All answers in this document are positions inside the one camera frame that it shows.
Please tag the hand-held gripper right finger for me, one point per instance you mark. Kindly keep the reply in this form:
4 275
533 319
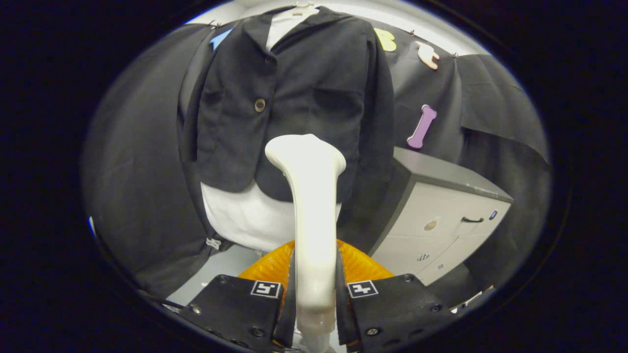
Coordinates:
392 309

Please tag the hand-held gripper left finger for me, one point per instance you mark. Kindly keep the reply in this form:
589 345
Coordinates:
235 314

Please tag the white shirt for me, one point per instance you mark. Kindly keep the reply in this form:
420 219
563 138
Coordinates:
245 215

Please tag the white garment steamer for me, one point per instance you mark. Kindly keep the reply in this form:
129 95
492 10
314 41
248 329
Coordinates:
314 196

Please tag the black jacket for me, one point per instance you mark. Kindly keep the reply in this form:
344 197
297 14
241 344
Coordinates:
304 73

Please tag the grey cabinet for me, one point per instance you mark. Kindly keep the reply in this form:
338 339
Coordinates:
441 206

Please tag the black backdrop cloth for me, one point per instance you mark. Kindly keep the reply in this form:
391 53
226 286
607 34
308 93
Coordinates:
132 171

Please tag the white plastic hanger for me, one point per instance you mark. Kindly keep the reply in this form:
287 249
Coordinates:
303 9

